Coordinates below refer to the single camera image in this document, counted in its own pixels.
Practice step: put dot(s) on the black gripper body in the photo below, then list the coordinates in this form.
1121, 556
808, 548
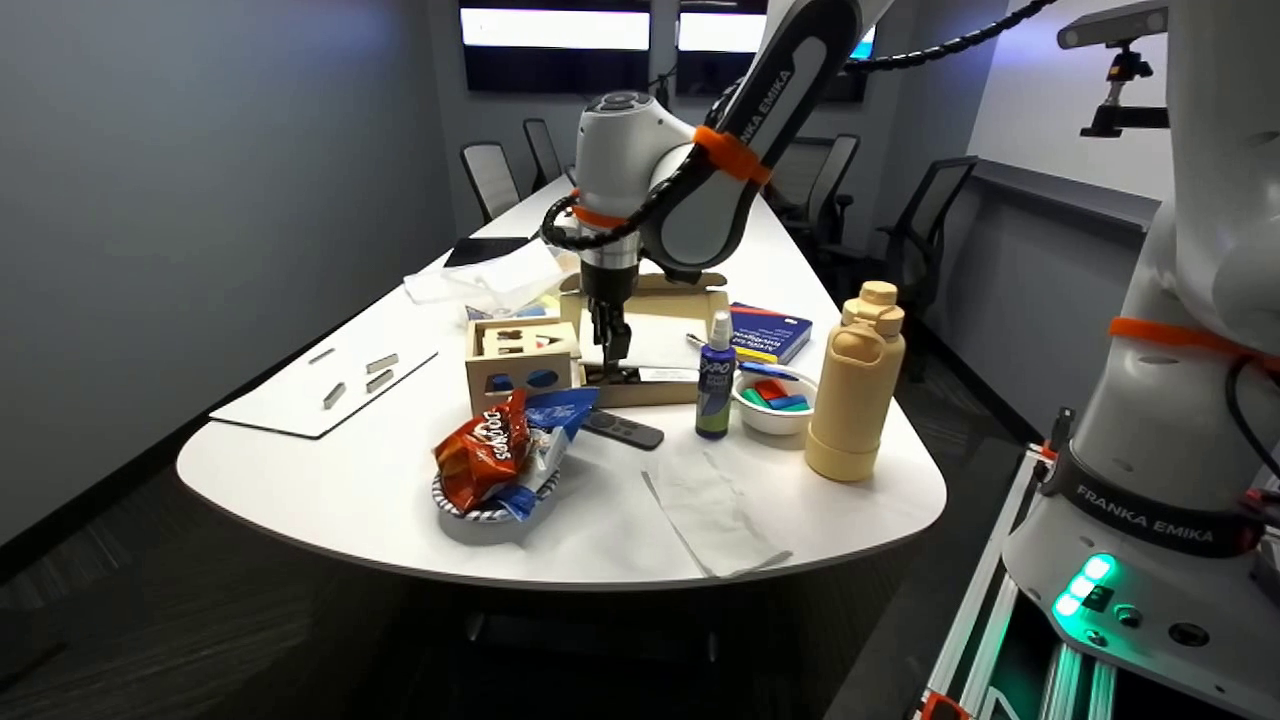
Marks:
610, 299

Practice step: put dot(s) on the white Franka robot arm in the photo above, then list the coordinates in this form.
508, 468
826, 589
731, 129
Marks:
1200, 264

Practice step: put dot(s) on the black remote control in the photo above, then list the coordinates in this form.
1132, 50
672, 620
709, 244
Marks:
626, 428

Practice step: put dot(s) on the white sheet in box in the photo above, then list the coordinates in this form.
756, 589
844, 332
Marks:
666, 340

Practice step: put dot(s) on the blue snack bag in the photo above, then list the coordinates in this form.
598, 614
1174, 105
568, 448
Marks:
560, 418

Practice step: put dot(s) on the wooden shape sorter box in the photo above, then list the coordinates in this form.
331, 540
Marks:
523, 360

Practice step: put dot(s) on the small blue bottle white cap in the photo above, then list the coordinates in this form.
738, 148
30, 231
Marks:
718, 387

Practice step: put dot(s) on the crumpled white plastic sheet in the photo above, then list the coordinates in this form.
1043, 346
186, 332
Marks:
488, 280

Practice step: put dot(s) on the black laptop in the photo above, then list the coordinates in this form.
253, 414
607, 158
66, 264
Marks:
484, 248

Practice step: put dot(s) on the blue book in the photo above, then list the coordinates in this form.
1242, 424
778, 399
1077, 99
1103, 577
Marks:
775, 332

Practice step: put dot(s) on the coloured toy blocks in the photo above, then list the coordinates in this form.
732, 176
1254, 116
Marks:
778, 393

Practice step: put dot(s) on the orange chip bag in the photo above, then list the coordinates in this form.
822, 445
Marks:
481, 458

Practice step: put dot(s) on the grey office chair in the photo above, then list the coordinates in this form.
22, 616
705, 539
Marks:
541, 147
488, 176

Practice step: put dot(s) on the white bowl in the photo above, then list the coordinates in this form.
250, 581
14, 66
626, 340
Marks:
778, 422

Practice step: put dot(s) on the white paper towel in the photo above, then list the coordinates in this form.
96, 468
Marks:
718, 519

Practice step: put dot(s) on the grey bowl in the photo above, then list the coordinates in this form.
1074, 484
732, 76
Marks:
488, 525

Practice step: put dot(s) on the tall beige plastic bottle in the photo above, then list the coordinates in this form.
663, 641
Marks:
854, 402

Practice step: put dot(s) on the white flat board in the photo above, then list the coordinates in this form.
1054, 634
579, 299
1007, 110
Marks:
305, 402

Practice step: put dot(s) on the robot mounting stand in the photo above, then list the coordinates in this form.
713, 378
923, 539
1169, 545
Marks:
982, 647

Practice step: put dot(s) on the wall monitor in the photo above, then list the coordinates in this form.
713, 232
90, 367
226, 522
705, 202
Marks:
722, 39
558, 34

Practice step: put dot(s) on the black camera on mount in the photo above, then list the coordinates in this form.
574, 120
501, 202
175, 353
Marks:
1126, 80

